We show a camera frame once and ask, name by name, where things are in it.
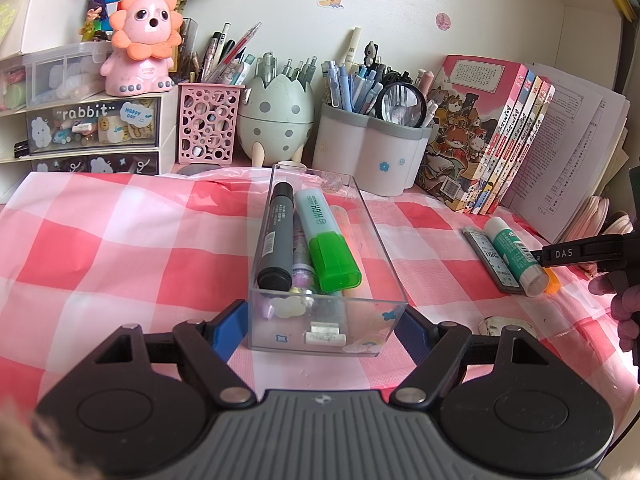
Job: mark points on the left hand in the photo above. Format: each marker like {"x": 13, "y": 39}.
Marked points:
{"x": 32, "y": 449}

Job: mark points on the green white glue stick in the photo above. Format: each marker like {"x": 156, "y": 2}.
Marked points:
{"x": 517, "y": 257}

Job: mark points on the green highlighter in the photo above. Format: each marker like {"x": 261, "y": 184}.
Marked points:
{"x": 330, "y": 255}

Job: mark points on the white kneaded eraser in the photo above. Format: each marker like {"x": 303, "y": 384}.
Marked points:
{"x": 493, "y": 325}

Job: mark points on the pink lion toy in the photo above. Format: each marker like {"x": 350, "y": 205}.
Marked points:
{"x": 145, "y": 33}

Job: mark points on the green egg pen holder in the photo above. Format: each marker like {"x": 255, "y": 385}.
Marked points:
{"x": 275, "y": 120}

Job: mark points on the purple mechanical pencil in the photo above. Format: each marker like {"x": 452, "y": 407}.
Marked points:
{"x": 304, "y": 276}

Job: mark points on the pencil lead refill case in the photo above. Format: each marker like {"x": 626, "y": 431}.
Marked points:
{"x": 492, "y": 262}

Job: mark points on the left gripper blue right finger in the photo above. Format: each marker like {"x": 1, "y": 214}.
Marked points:
{"x": 429, "y": 344}

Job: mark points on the open white paper book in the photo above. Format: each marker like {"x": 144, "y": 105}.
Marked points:
{"x": 569, "y": 154}

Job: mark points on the white cardboard box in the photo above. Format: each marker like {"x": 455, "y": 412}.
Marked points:
{"x": 34, "y": 25}

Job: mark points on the white grey flower pen holder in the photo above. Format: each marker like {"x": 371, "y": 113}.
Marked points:
{"x": 383, "y": 158}

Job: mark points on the pink comic book set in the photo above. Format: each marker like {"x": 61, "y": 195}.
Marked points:
{"x": 488, "y": 109}

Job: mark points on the clear plastic organizer tray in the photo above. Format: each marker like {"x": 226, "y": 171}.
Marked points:
{"x": 351, "y": 322}

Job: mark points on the magnifying glass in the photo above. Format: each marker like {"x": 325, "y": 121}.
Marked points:
{"x": 401, "y": 104}

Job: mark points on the clear plastic storage box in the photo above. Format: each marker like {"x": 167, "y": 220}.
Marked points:
{"x": 60, "y": 75}

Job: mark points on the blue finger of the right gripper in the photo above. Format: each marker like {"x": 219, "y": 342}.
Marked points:
{"x": 601, "y": 248}

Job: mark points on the orange highlighter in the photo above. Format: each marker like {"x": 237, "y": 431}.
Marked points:
{"x": 553, "y": 282}

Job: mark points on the right hand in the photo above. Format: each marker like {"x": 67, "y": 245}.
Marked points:
{"x": 623, "y": 308}

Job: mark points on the red white checkered tablecloth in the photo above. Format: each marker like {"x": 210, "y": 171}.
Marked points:
{"x": 81, "y": 255}

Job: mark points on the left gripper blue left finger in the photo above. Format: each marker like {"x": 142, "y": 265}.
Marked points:
{"x": 218, "y": 337}

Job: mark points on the pink perforated pen holder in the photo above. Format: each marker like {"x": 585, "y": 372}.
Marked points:
{"x": 207, "y": 122}

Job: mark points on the black marker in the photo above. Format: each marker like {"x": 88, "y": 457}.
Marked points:
{"x": 275, "y": 265}

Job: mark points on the white drawer organizer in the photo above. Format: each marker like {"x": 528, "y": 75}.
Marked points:
{"x": 104, "y": 135}

